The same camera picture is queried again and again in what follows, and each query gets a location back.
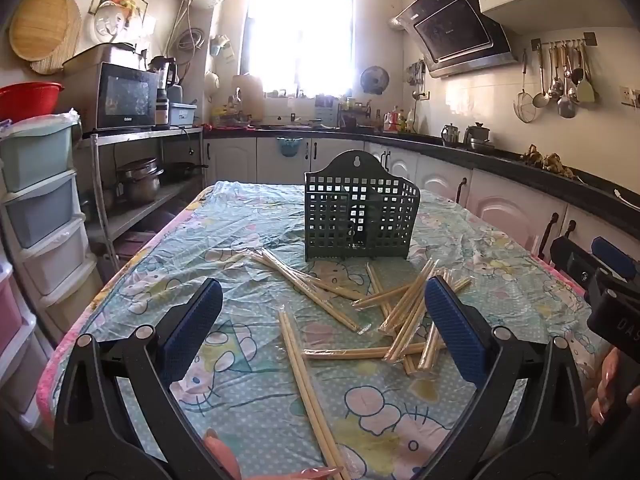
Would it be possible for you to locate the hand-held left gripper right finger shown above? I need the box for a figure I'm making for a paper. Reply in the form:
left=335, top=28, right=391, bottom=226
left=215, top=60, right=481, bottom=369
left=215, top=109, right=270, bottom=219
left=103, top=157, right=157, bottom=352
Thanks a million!
left=415, top=275, right=591, bottom=480

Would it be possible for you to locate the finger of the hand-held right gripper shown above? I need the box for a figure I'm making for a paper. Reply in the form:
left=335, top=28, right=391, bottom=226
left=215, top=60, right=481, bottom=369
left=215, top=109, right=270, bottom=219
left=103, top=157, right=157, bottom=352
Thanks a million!
left=591, top=236, right=640, bottom=281
left=549, top=236, right=598, bottom=292

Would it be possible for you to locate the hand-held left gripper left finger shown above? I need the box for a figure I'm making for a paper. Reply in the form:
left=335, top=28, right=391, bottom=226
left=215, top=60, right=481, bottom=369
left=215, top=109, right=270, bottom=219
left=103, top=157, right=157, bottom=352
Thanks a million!
left=52, top=277, right=236, bottom=480

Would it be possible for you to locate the bunch of bamboo chopsticks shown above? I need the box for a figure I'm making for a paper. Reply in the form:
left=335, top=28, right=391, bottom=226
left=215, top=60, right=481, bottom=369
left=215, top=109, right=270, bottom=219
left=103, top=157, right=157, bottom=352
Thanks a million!
left=247, top=247, right=473, bottom=480

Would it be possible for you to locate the green plastic utensil holder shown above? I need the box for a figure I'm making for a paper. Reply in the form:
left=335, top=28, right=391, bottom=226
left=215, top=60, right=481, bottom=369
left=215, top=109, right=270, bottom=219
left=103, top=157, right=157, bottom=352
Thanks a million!
left=304, top=150, right=422, bottom=263

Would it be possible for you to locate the person's right hand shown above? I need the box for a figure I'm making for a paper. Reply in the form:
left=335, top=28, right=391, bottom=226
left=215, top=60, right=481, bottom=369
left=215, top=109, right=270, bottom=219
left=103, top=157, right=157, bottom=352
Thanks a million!
left=590, top=347, right=640, bottom=426

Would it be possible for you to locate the black kitchen countertop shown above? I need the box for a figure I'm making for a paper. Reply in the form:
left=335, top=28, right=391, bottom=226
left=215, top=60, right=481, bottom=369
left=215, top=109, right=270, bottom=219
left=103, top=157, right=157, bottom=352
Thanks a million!
left=202, top=125, right=640, bottom=221

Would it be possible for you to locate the cartoon cat printed tablecloth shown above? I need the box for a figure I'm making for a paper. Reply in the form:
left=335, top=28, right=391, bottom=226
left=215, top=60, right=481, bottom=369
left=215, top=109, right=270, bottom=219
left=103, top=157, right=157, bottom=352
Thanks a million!
left=37, top=180, right=616, bottom=480

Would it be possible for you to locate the grey spatula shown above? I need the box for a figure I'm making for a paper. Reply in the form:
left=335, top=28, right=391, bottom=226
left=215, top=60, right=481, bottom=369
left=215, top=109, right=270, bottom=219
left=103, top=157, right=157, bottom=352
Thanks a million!
left=557, top=45, right=578, bottom=120

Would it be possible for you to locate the steel lidded pot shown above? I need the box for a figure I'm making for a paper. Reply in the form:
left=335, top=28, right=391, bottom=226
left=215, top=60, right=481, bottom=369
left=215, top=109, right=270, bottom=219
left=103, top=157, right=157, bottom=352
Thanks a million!
left=464, top=122, right=496, bottom=153

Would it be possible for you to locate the large steel cooking pot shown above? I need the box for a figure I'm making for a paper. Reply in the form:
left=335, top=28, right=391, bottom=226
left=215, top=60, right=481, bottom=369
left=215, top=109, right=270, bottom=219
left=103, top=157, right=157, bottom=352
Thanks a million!
left=116, top=157, right=165, bottom=206

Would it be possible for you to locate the mesh skimmer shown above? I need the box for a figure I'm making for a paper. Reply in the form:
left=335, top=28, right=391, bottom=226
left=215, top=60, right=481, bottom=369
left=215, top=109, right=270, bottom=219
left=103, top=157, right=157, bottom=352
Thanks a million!
left=514, top=50, right=538, bottom=123

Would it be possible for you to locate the black frying pan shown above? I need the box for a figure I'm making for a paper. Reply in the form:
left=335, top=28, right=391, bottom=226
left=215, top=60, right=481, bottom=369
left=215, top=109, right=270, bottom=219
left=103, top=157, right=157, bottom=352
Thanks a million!
left=165, top=161, right=210, bottom=181

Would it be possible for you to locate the steel ladle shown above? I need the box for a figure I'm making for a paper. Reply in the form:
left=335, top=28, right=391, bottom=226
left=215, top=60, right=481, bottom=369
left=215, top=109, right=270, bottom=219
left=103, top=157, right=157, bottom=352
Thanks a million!
left=532, top=47, right=551, bottom=108

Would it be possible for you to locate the pale spatula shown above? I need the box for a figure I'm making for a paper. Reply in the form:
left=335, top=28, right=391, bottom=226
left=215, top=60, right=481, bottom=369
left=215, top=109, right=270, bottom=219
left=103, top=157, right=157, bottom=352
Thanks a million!
left=577, top=42, right=597, bottom=103

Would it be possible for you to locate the steel spoon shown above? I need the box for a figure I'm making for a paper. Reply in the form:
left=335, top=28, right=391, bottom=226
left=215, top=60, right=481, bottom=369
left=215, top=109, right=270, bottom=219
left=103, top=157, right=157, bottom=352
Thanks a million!
left=549, top=45, right=566, bottom=101

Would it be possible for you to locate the black ladle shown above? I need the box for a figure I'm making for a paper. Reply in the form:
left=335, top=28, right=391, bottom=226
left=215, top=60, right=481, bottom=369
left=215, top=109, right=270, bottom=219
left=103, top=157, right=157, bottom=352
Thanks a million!
left=570, top=45, right=586, bottom=86

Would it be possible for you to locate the pink plastic drawer unit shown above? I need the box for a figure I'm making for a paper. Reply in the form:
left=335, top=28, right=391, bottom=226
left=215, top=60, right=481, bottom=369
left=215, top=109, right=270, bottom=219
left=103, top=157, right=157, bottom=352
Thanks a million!
left=0, top=260, right=38, bottom=428

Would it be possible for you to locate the pastel plastic drawer unit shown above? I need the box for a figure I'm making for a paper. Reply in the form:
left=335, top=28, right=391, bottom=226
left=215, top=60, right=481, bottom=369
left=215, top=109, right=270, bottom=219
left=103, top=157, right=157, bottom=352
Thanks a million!
left=0, top=112, right=103, bottom=341

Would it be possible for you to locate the metal shelf rack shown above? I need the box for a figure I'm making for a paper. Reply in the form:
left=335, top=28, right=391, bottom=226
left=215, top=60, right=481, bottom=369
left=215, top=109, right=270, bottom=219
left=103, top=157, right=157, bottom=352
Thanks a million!
left=75, top=125, right=206, bottom=261

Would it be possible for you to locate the blue plastic box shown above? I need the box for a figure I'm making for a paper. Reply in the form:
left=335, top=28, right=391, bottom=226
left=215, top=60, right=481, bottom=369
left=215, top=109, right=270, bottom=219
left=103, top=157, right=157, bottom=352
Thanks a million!
left=167, top=101, right=197, bottom=127

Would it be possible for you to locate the cluster of condiment bottles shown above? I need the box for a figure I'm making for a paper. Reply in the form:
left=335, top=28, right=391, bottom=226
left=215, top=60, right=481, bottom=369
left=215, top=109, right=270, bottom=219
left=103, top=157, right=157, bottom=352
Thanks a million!
left=382, top=105, right=418, bottom=133

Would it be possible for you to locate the black dish rack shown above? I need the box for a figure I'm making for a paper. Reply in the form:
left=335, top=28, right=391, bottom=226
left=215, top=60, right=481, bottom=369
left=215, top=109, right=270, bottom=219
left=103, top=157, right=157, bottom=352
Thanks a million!
left=337, top=100, right=373, bottom=128

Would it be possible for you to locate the black microwave oven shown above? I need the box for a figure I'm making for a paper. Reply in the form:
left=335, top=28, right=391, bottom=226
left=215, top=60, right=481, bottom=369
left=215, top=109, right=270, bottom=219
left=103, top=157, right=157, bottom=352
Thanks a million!
left=62, top=62, right=158, bottom=133

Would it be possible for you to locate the black blender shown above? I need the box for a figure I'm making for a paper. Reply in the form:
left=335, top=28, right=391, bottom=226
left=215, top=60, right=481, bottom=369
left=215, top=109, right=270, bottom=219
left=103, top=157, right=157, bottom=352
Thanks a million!
left=149, top=56, right=178, bottom=126

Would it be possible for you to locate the black range hood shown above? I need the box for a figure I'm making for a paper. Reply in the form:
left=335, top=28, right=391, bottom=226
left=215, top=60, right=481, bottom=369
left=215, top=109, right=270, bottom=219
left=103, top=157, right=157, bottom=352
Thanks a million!
left=392, top=0, right=518, bottom=78

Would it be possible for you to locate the red plastic basin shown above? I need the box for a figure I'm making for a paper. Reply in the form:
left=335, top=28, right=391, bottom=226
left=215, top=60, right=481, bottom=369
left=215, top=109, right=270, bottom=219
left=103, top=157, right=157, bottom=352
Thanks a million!
left=0, top=81, right=65, bottom=121

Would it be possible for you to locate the steel box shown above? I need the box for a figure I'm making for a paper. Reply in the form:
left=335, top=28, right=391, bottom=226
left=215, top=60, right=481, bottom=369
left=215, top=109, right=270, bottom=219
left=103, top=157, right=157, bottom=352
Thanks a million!
left=62, top=42, right=141, bottom=73

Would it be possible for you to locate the round bamboo mat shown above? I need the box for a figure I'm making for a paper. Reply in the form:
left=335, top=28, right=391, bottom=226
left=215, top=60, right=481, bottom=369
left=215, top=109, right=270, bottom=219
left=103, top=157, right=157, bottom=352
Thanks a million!
left=30, top=7, right=83, bottom=76

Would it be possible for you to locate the kitchen window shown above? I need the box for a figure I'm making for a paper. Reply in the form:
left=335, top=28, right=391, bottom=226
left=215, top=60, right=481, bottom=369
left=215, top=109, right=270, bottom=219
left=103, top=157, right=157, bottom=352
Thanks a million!
left=240, top=0, right=358, bottom=98

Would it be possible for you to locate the glass pot lid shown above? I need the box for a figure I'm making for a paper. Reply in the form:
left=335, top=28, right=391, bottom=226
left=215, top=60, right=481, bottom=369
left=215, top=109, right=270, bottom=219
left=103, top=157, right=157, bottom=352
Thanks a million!
left=94, top=1, right=126, bottom=43

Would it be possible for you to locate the round bamboo tray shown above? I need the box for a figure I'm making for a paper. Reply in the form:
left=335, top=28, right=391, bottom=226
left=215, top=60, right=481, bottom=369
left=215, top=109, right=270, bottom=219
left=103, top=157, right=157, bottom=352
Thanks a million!
left=9, top=0, right=81, bottom=58

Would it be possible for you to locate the utensil hanging rail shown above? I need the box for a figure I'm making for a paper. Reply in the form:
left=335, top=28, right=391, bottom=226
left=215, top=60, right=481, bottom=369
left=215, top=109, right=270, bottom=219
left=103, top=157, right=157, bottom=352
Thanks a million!
left=531, top=32, right=598, bottom=51

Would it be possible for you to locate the small wall fan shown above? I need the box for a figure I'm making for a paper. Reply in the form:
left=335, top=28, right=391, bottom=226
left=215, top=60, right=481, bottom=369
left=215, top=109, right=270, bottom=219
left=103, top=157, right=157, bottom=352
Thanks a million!
left=361, top=66, right=390, bottom=95

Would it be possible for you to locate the coiled hose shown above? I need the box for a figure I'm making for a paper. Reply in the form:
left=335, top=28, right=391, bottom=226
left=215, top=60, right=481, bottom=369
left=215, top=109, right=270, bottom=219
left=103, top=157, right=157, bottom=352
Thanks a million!
left=167, top=27, right=206, bottom=66

